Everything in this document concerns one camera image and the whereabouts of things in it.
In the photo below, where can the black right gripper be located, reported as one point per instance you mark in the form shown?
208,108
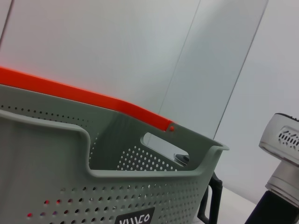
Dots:
271,210

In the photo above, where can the orange-red bar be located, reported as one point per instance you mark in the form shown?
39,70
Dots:
81,95

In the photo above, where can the grey perforated storage bin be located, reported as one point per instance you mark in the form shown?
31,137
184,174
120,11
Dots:
70,163

